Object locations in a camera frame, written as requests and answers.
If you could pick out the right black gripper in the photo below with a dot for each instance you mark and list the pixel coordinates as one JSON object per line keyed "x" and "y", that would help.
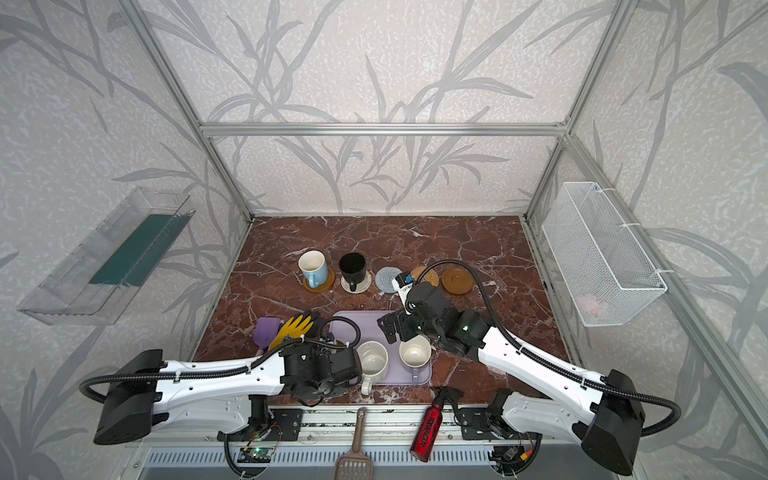
{"x": 398, "y": 321}

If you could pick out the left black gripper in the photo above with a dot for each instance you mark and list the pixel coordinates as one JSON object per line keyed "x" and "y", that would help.
{"x": 349, "y": 365}

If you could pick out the tan woven rattan coaster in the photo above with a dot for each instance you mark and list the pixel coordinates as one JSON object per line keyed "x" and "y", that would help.
{"x": 430, "y": 277}

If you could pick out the white mug lavender handle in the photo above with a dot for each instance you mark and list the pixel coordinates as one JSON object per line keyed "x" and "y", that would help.
{"x": 415, "y": 354}

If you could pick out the brown wooden coaster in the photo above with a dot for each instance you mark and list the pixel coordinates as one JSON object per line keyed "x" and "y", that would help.
{"x": 457, "y": 281}
{"x": 325, "y": 287}

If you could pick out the grey blue round coaster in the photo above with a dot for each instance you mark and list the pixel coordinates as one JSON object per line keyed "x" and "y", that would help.
{"x": 385, "y": 278}

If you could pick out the white woven spiral coaster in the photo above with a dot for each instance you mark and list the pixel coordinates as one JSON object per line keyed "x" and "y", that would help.
{"x": 360, "y": 287}

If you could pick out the black mug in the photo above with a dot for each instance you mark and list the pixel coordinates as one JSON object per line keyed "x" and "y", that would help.
{"x": 353, "y": 267}

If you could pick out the white mug blue outside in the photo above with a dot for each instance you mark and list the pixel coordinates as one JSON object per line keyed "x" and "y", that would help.
{"x": 314, "y": 268}

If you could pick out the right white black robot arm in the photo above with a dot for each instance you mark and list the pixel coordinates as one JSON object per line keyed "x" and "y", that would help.
{"x": 604, "y": 414}

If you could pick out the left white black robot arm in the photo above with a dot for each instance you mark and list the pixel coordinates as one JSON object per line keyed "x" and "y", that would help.
{"x": 150, "y": 393}

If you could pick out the yellow black work glove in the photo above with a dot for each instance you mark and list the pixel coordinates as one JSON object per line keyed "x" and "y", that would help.
{"x": 293, "y": 328}

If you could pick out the purple pink spatula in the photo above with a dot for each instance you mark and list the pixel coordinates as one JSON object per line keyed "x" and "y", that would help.
{"x": 265, "y": 331}

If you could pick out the lavender plastic tray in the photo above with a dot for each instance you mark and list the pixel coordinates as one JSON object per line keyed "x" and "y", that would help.
{"x": 398, "y": 373}

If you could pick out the brown litter scoop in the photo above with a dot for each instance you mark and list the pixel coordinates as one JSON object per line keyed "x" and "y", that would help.
{"x": 355, "y": 465}

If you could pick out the green lit circuit board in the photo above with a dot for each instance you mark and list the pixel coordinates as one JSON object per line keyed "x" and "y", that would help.
{"x": 252, "y": 455}

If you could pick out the red spray bottle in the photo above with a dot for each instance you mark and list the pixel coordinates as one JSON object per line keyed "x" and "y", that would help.
{"x": 426, "y": 434}

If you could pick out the pink object in basket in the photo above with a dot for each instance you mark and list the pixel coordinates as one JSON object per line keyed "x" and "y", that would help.
{"x": 590, "y": 305}

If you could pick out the green mat in shelf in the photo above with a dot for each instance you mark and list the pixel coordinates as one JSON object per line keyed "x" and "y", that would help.
{"x": 135, "y": 259}

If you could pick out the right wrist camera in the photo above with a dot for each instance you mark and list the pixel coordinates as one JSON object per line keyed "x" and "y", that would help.
{"x": 403, "y": 283}

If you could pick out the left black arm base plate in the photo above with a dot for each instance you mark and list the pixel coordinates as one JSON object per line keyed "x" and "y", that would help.
{"x": 283, "y": 425}

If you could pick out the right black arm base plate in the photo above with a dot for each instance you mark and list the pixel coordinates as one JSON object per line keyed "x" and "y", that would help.
{"x": 487, "y": 424}

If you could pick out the right circuit board with wires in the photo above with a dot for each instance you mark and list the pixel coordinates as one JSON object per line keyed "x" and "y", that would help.
{"x": 512, "y": 456}

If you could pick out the white wire mesh basket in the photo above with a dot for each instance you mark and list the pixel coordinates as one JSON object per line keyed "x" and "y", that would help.
{"x": 597, "y": 252}

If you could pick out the clear plastic wall shelf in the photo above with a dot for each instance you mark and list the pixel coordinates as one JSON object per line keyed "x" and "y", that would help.
{"x": 66, "y": 297}

